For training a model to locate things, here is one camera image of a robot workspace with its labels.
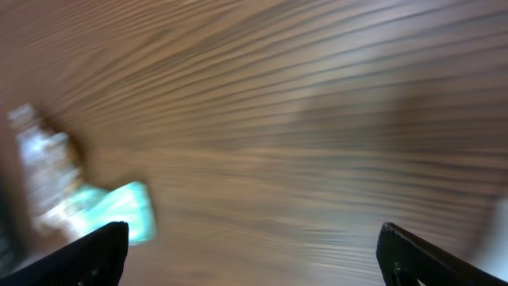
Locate mint green wipes packet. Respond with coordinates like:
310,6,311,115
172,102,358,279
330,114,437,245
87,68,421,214
65,181,156,245

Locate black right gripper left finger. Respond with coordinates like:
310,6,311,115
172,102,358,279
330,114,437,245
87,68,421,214
1,222,129,286

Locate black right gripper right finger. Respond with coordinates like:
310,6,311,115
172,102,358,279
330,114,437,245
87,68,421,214
376,222,507,286

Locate brown clear snack bag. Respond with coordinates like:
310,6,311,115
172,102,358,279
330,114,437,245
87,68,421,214
7,103,84,242

